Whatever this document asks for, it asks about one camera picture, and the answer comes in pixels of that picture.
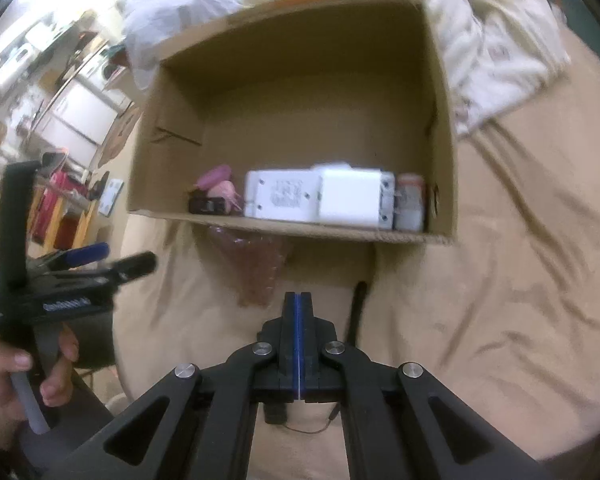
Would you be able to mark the clear plastic bag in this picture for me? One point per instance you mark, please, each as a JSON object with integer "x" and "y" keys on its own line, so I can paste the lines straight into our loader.
{"x": 250, "y": 265}

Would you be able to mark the white device box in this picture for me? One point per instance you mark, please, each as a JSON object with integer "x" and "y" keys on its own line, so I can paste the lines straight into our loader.
{"x": 280, "y": 195}

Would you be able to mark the small pink pouch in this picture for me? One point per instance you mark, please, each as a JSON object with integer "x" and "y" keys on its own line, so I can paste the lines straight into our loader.
{"x": 226, "y": 194}

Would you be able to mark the white cabinet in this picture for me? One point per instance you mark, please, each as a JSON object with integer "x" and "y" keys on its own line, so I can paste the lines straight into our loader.
{"x": 75, "y": 120}

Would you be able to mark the brown cardboard box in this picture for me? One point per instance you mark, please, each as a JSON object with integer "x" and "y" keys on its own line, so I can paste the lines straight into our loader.
{"x": 305, "y": 95}

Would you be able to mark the white floor scale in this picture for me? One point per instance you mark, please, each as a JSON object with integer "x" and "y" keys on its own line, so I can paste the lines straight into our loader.
{"x": 110, "y": 197}

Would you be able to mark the person's left hand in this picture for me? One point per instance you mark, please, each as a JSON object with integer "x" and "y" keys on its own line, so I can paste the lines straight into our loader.
{"x": 0, "y": 375}

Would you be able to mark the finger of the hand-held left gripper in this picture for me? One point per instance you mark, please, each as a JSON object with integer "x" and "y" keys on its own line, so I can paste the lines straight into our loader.
{"x": 130, "y": 267}
{"x": 82, "y": 254}

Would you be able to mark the red bag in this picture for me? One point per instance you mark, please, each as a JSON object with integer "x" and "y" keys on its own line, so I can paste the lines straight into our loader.
{"x": 55, "y": 205}

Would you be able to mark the white earbuds case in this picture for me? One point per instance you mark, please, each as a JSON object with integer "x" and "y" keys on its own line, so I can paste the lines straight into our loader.
{"x": 350, "y": 195}

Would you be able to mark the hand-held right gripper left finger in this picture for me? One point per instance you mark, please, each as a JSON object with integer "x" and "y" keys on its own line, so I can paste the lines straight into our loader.
{"x": 275, "y": 360}

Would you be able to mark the small black case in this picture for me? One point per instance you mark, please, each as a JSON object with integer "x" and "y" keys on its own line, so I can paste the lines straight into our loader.
{"x": 207, "y": 205}

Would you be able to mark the cluttered wall shelf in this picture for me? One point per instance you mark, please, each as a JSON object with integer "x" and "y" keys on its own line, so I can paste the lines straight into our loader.
{"x": 30, "y": 50}

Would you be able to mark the white bottle with red label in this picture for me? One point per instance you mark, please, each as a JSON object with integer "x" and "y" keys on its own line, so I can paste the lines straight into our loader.
{"x": 410, "y": 200}

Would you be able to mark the white duvet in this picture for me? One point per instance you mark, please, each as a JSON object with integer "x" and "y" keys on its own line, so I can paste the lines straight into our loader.
{"x": 155, "y": 25}

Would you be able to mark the white washing machine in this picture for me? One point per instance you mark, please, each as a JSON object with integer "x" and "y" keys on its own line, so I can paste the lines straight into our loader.
{"x": 102, "y": 77}

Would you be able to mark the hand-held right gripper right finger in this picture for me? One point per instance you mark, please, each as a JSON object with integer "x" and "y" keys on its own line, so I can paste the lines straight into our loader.
{"x": 320, "y": 360}

